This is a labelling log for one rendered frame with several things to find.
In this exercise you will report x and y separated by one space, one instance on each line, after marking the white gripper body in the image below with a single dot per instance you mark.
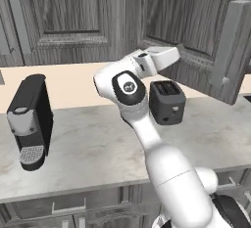
165 57

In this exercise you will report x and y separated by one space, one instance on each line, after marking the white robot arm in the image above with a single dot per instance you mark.
170 176

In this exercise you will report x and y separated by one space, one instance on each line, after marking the dark grey toaster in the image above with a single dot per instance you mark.
167 103

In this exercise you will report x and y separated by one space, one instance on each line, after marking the grey wood drawer front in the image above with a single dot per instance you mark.
36 205
240 178

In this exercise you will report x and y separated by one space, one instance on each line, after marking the black and grey coffee machine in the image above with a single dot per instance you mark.
31 108

